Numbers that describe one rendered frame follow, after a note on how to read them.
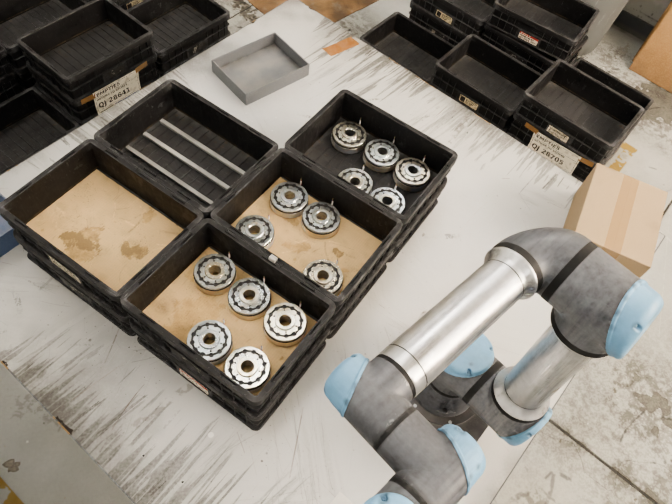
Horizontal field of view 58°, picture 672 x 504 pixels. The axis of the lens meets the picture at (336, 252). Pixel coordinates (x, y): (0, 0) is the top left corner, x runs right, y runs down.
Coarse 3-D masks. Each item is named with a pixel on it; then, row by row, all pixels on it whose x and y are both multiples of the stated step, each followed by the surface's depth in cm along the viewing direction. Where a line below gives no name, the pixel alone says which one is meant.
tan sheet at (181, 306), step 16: (192, 272) 151; (240, 272) 153; (176, 288) 148; (192, 288) 149; (160, 304) 146; (176, 304) 146; (192, 304) 147; (208, 304) 147; (224, 304) 148; (272, 304) 149; (160, 320) 144; (176, 320) 144; (192, 320) 144; (240, 320) 146; (256, 320) 146; (176, 336) 142; (240, 336) 144; (256, 336) 144; (304, 336) 145; (272, 352) 142; (288, 352) 143; (272, 368) 140
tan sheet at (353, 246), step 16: (256, 208) 164; (272, 224) 162; (288, 224) 162; (352, 224) 164; (288, 240) 159; (304, 240) 160; (320, 240) 161; (336, 240) 161; (352, 240) 162; (368, 240) 162; (288, 256) 157; (304, 256) 157; (320, 256) 158; (336, 256) 158; (352, 256) 159; (368, 256) 159; (352, 272) 156
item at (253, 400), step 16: (240, 240) 146; (256, 256) 145; (288, 272) 143; (304, 288) 141; (128, 304) 134; (144, 320) 132; (320, 320) 137; (160, 336) 133; (208, 368) 128; (288, 368) 131; (224, 384) 129; (272, 384) 128; (256, 400) 126
